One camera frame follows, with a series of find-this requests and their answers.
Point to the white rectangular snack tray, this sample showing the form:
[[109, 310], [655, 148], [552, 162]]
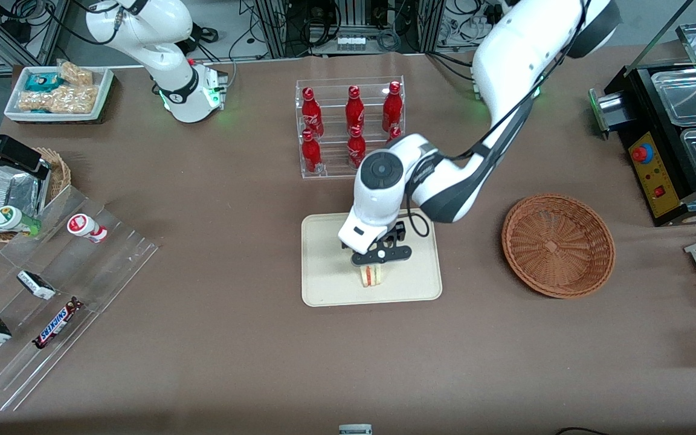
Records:
[[105, 84]]

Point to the aluminium equipment rack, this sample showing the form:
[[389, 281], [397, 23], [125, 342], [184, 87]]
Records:
[[278, 27]]

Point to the teal snack packet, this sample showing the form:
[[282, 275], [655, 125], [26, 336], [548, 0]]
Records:
[[43, 81]]

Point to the aluminium frame beam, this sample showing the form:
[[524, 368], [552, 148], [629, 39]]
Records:
[[3, 39]]

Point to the cream rectangular plastic tray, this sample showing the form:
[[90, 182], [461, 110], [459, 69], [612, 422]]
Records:
[[324, 272]]

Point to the round brown wicker basket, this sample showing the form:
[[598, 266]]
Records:
[[556, 244]]

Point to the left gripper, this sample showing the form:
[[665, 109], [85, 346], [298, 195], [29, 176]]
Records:
[[395, 232]]

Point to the black food warmer yellow panel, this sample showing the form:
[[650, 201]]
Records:
[[656, 181]]

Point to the large peanut brittle pack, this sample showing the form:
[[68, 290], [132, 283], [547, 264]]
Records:
[[58, 99]]

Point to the snickers chocolate bar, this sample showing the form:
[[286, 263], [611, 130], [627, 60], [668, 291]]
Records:
[[58, 323]]

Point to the red cola bottle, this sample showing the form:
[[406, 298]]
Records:
[[312, 118], [311, 154], [394, 133], [392, 109], [355, 112], [356, 151]]

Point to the clear acrylic stepped display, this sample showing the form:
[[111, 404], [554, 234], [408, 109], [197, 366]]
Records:
[[118, 254]]

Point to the white power strip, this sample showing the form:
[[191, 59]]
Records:
[[351, 43]]

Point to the silver foil packet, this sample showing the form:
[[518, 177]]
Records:
[[16, 187]]

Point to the clear acrylic bottle rack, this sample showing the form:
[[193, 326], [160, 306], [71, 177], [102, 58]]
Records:
[[333, 169]]

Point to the green white drink bottle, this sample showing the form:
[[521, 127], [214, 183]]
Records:
[[9, 217]]

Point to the triangular sandwich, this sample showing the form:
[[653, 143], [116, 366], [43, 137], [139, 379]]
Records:
[[372, 276]]

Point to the white red yogurt bottle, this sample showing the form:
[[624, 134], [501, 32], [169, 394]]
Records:
[[85, 226]]

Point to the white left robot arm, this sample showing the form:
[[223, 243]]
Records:
[[517, 48]]

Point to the small peanut brittle pack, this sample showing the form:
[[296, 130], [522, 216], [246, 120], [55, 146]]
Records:
[[76, 74]]

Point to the grey metal bracket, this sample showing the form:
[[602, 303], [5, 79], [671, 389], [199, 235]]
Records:
[[355, 430]]

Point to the small brown wicker basket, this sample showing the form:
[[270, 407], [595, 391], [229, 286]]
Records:
[[61, 172]]

